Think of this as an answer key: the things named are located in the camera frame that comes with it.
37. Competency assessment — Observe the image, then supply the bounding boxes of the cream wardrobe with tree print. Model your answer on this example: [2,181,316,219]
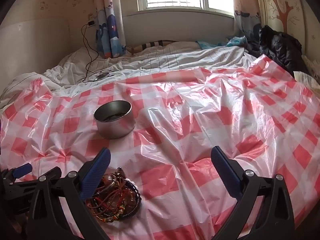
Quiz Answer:
[260,0,320,63]

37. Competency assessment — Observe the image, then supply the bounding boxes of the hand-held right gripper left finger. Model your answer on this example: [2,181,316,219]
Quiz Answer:
[27,147,112,240]

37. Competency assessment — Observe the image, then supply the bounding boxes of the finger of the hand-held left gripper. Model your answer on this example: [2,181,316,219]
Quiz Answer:
[9,167,62,193]
[0,163,33,183]

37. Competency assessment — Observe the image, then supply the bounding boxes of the blue cartoon print curtain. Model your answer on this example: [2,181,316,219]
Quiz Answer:
[94,0,127,58]

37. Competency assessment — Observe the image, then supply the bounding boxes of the black puffer jacket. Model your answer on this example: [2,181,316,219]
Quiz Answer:
[246,25,309,78]

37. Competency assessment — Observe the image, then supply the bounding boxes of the round metal tin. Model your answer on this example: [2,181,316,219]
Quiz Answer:
[93,100,136,139]

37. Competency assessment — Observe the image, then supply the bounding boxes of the red checkered plastic sheet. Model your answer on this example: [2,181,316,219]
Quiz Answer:
[0,55,320,240]

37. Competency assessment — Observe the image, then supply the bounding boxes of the white striped bed sheet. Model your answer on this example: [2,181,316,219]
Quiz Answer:
[0,41,258,108]

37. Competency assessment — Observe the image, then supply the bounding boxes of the pink cartoon print curtain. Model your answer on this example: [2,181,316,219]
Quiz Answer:
[232,0,263,40]

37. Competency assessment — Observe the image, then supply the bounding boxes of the cream cloth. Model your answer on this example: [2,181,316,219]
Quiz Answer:
[294,55,320,90]

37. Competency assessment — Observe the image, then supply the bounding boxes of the black cable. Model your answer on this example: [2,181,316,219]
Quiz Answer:
[81,24,115,83]

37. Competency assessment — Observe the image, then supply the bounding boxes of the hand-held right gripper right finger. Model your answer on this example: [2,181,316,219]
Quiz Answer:
[211,146,295,240]

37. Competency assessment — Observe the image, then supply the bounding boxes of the pile of beaded bracelets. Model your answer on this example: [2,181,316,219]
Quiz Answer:
[86,167,142,224]

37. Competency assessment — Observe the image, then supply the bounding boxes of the blue plastic bag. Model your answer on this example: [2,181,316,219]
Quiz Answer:
[196,35,248,49]

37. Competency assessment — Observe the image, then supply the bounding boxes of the striped pillow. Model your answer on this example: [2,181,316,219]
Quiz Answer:
[126,39,200,55]

